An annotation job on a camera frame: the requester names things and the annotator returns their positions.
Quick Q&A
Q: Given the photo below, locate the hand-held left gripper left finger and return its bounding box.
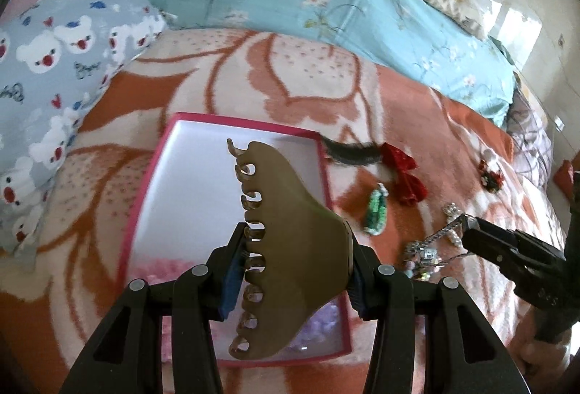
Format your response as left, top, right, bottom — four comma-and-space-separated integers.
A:
59, 222, 250, 394

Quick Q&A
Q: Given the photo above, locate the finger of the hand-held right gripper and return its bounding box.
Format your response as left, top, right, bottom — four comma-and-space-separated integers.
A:
460, 215, 567, 274

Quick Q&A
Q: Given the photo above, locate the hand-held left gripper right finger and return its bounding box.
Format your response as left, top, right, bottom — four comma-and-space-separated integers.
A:
344, 222, 526, 394

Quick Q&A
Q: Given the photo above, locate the silver wrist watch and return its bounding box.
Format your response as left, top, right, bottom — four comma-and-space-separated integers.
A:
405, 217, 476, 270

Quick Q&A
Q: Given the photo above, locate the brown hair claw clip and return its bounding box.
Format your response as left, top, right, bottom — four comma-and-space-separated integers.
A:
225, 139, 354, 361

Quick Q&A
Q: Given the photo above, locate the red bow hair clip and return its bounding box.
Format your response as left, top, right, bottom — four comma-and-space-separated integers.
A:
381, 142, 429, 206

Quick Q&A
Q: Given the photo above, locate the pink-rimmed white box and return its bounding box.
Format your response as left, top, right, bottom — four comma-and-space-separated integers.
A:
117, 112, 353, 370

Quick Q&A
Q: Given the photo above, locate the black hair claw clip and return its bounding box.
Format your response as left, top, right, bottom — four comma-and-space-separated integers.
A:
319, 135, 386, 165

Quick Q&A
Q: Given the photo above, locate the purple frilly scrunchie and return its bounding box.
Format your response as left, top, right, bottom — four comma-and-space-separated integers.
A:
290, 302, 346, 355

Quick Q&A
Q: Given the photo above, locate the rhinestone bow hair clip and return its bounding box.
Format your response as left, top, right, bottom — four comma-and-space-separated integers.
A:
442, 202, 472, 246

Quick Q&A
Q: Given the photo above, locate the pink frilly scrunchie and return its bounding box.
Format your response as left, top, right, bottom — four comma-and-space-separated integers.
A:
133, 255, 214, 363

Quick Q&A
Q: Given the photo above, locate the green hair clip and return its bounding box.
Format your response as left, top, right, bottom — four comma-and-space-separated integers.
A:
362, 183, 390, 236

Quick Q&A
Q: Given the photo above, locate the small red object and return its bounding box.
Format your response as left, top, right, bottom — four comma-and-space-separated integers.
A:
555, 160, 577, 197

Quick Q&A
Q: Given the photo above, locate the grey plaid cloth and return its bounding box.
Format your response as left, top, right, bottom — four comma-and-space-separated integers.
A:
506, 88, 556, 179

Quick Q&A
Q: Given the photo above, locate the grey bear print pillow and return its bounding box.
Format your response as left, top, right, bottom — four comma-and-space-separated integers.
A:
0, 0, 168, 272

